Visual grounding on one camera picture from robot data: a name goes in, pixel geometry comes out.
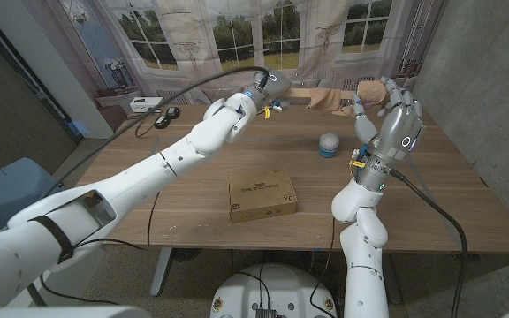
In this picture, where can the blue plastic bin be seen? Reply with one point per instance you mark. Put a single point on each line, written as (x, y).
(11, 190)

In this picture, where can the grey table leg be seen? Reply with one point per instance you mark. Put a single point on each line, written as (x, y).
(161, 269)
(391, 282)

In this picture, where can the white baseball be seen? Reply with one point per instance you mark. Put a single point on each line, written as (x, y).
(328, 140)

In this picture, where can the flat cardboard box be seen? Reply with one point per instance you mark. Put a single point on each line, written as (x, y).
(259, 196)

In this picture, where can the tan elastic arm wrap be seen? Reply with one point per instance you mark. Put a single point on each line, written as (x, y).
(338, 97)

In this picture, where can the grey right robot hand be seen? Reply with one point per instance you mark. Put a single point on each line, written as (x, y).
(391, 128)

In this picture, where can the black power adapter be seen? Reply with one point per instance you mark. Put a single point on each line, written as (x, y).
(172, 112)
(162, 122)

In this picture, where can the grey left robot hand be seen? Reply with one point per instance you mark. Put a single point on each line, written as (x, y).
(274, 86)

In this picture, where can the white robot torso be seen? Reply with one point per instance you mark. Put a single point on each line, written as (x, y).
(276, 287)

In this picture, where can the wooden hanger with metal clips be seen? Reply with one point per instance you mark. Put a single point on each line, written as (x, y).
(298, 93)

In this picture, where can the blue cup stand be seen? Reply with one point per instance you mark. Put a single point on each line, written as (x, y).
(327, 153)

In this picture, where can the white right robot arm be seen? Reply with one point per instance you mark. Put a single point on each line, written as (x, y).
(365, 247)

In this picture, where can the printed window backdrop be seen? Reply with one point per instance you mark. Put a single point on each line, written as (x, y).
(219, 40)

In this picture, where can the white power strip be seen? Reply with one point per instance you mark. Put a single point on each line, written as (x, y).
(146, 104)

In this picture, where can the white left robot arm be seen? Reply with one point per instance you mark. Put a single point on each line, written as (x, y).
(104, 199)

